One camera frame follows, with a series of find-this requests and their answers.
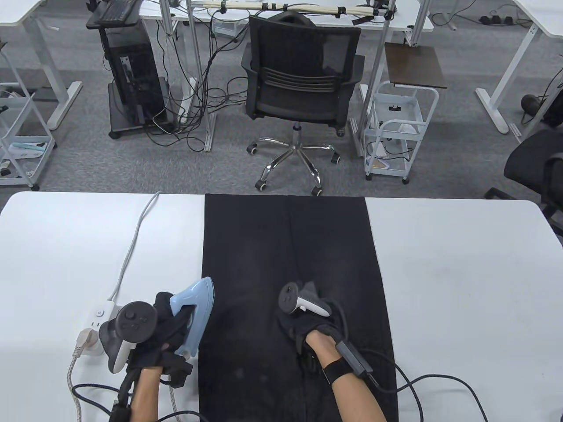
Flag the person's left hand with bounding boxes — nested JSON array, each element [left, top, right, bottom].
[[127, 291, 195, 371]]

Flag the person's right hand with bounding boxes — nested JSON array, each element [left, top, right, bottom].
[[276, 295, 349, 357]]

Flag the light blue electric iron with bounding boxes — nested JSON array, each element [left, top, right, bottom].
[[169, 277, 215, 359]]

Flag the braided iron cord with plug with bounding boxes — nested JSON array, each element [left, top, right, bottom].
[[66, 330, 181, 422]]

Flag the black trousers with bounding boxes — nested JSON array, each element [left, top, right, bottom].
[[198, 194, 398, 422]]

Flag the person's right forearm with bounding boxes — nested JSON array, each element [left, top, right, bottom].
[[306, 327, 388, 422]]

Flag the person's left forearm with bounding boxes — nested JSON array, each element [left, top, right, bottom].
[[130, 367, 164, 422]]

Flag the grey white right controller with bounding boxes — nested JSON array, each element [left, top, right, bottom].
[[279, 281, 330, 318]]

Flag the grey white controller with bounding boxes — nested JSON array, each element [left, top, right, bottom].
[[279, 281, 330, 318], [99, 301, 158, 374]]

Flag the grey white left controller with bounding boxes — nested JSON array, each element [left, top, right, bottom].
[[99, 301, 158, 374]]

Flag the white power strip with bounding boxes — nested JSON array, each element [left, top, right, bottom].
[[77, 300, 120, 357]]

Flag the white table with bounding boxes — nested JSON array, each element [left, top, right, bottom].
[[0, 191, 563, 422]]

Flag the black rolling computer stand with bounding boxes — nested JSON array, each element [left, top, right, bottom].
[[86, 0, 183, 139]]

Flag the black mesh office chair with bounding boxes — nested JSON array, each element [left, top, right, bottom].
[[241, 11, 366, 197]]

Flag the white metal utility cart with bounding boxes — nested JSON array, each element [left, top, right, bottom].
[[0, 42, 56, 192], [363, 80, 439, 184]]

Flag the black computer tower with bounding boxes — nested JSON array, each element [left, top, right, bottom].
[[107, 31, 165, 126]]

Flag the black padded chair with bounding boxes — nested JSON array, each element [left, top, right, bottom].
[[485, 130, 563, 238]]

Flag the dark brown wooden board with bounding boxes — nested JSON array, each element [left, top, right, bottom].
[[385, 43, 448, 89]]

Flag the long white desk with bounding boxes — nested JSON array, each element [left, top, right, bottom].
[[140, 0, 434, 47]]

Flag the black keyboard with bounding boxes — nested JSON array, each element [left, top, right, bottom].
[[98, 0, 138, 22]]

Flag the white desk with panel legs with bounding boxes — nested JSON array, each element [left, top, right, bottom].
[[0, 0, 83, 131]]

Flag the white desk with slanted legs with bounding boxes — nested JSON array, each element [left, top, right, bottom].
[[475, 0, 563, 142]]

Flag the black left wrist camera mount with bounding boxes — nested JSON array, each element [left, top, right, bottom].
[[110, 352, 194, 422]]

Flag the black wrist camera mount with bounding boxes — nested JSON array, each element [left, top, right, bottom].
[[110, 352, 194, 422], [323, 341, 374, 387]]

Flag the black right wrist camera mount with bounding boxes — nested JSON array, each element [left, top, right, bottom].
[[323, 341, 374, 387]]

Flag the grey power strip cable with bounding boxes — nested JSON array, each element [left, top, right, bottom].
[[108, 192, 161, 304]]

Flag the tangle of black floor cables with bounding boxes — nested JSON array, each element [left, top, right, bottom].
[[147, 9, 249, 152]]

